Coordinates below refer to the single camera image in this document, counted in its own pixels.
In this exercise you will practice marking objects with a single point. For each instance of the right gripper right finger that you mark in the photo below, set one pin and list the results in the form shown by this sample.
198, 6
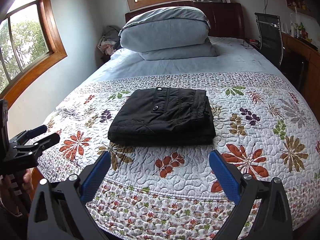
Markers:
227, 176

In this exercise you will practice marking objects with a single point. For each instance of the black mesh office chair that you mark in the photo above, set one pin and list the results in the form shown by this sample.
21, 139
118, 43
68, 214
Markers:
271, 41

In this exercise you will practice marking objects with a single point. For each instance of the dark wooden headboard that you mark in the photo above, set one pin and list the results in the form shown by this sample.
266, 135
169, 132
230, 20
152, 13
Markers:
226, 19

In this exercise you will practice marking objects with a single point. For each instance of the floral quilted bedspread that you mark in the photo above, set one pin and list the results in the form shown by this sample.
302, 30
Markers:
263, 126

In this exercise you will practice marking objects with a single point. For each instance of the pile of clothes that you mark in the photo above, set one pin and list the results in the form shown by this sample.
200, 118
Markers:
110, 40

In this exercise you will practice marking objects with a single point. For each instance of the wooden desk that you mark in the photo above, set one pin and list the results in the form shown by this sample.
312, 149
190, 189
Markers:
310, 84

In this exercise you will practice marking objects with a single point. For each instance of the light blue bed sheet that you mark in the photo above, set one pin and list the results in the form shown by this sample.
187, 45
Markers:
233, 55

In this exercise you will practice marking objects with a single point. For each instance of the side wooden framed window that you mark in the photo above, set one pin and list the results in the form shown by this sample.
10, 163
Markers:
30, 44

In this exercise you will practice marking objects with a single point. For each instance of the folded grey duvet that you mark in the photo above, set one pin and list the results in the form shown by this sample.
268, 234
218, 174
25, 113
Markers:
168, 33

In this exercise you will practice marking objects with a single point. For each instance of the black padded pants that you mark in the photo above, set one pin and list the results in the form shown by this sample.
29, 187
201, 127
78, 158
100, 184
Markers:
164, 117

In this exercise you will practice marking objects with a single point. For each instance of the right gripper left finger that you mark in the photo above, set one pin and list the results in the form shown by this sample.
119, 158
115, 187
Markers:
92, 176

